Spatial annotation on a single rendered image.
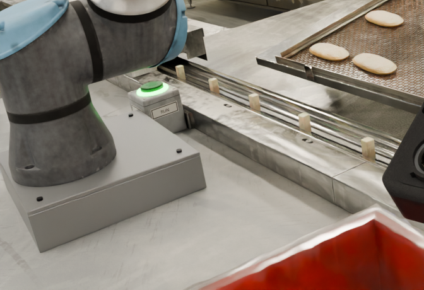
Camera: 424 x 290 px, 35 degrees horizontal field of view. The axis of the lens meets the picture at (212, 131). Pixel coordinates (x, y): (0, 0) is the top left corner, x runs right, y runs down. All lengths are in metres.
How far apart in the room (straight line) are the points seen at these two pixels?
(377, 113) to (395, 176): 0.81
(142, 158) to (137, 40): 0.16
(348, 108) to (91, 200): 0.48
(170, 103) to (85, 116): 0.24
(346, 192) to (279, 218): 0.09
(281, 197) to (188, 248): 0.15
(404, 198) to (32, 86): 0.66
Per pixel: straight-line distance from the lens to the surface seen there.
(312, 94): 1.22
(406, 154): 0.30
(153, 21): 0.89
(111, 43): 0.90
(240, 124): 1.02
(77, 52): 0.89
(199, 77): 1.32
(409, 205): 0.29
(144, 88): 1.13
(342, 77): 1.06
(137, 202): 0.90
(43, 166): 0.91
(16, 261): 0.90
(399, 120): 1.07
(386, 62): 1.06
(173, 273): 0.77
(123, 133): 1.04
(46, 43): 0.88
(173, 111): 1.13
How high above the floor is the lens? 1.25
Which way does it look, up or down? 22 degrees down
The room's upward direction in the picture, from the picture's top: 11 degrees counter-clockwise
